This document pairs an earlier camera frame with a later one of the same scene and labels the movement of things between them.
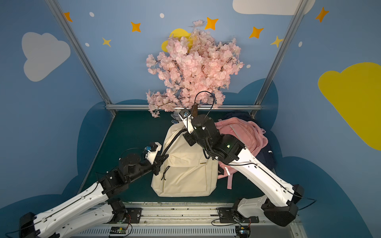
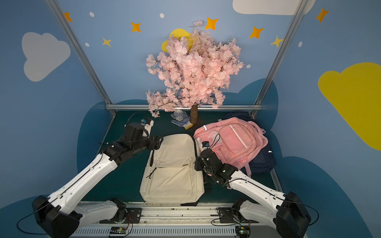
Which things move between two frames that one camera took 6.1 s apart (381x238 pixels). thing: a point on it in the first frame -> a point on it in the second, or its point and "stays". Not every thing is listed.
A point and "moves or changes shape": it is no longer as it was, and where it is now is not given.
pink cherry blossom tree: [195, 70] stays
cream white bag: [186, 171] moves or changes shape
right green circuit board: [242, 231] stays
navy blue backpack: [268, 154] stays
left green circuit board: [118, 230] stays
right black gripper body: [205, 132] -> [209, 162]
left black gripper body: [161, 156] -> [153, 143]
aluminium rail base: [187, 220] stays
